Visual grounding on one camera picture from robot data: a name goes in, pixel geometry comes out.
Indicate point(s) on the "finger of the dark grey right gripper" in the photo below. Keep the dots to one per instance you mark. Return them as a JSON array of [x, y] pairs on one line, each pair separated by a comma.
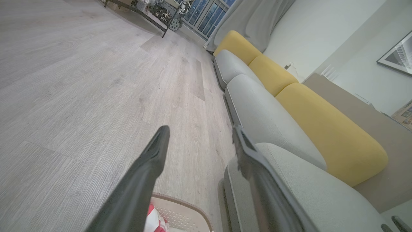
[[387, 228], [402, 224]]

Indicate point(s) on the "grey perforated round disc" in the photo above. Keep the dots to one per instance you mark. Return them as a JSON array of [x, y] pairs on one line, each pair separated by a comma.
[[175, 24]]

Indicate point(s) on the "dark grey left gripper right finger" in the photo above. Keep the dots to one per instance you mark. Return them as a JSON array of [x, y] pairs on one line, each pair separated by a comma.
[[267, 196]]

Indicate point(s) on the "brown cabinet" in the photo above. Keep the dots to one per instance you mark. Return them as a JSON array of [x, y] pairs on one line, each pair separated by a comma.
[[379, 129]]

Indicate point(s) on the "red and white garment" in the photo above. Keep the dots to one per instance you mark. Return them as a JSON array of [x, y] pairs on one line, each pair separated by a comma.
[[154, 222]]

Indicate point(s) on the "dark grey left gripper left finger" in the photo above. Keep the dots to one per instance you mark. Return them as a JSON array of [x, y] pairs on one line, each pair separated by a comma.
[[138, 187]]

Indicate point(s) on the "white laundry basket brown rim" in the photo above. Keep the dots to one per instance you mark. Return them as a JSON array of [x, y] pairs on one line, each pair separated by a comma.
[[183, 216]]

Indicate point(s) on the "window with white frame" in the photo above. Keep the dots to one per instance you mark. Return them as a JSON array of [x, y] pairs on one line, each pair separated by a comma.
[[209, 16]]

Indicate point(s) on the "black metal frame table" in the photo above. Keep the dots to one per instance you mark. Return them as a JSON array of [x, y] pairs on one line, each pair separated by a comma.
[[151, 17]]

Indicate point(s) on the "white wall socket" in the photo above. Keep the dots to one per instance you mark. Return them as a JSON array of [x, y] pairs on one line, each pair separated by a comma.
[[288, 66]]

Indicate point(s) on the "yellow sofa back cushion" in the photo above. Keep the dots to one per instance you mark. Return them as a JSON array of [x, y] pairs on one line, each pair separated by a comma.
[[238, 45], [272, 74], [331, 132]]

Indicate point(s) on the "white ribbed object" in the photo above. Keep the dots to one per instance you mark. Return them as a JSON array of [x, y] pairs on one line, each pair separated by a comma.
[[330, 72]]

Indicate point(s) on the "black framed picture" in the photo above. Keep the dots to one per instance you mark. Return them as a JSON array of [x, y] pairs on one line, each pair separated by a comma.
[[399, 54]]

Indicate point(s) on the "grey sofa seat cushion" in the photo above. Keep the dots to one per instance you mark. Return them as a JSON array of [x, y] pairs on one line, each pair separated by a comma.
[[230, 66], [267, 116], [322, 199]]

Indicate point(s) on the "newspaper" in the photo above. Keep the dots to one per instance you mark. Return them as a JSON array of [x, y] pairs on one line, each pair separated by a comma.
[[405, 114]]

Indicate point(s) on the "grey curtain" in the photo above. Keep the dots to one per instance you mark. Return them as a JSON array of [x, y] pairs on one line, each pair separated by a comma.
[[254, 19]]

